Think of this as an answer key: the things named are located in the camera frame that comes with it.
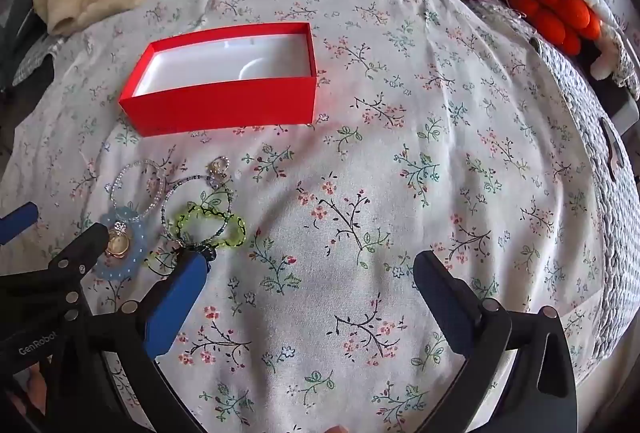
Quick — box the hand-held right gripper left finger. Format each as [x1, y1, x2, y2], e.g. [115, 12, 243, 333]
[62, 250, 209, 433]

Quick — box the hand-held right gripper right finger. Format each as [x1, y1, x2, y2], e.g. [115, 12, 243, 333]
[412, 250, 579, 433]

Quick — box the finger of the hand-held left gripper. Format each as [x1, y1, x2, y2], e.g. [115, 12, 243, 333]
[46, 223, 111, 312]
[0, 204, 40, 245]

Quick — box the gold ring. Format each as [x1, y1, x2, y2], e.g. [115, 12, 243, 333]
[104, 222, 133, 260]

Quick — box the light blue bead bracelet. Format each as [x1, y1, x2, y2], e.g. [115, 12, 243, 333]
[91, 204, 151, 284]

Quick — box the white bead bracelet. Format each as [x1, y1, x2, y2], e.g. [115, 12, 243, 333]
[108, 159, 167, 220]

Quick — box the dark bead bracelet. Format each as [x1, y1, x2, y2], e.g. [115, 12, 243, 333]
[160, 174, 236, 245]

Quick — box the green chain bracelet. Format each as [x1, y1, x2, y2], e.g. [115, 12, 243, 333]
[171, 200, 249, 270]

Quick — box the gold crystal earring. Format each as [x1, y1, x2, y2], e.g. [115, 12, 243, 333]
[209, 156, 234, 190]

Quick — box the red cardboard box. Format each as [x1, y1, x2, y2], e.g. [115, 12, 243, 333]
[118, 22, 319, 138]

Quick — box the person's left hand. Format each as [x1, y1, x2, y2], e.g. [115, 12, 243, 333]
[9, 360, 54, 421]

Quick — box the floral bedsheet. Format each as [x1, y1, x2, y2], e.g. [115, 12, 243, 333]
[0, 0, 610, 433]

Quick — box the grey checked cloth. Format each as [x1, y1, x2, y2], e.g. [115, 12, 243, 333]
[12, 34, 67, 87]

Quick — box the dark green cloth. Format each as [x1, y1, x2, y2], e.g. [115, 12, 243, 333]
[0, 0, 42, 100]

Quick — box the grey quilted blanket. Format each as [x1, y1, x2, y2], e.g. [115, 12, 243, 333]
[470, 0, 640, 364]

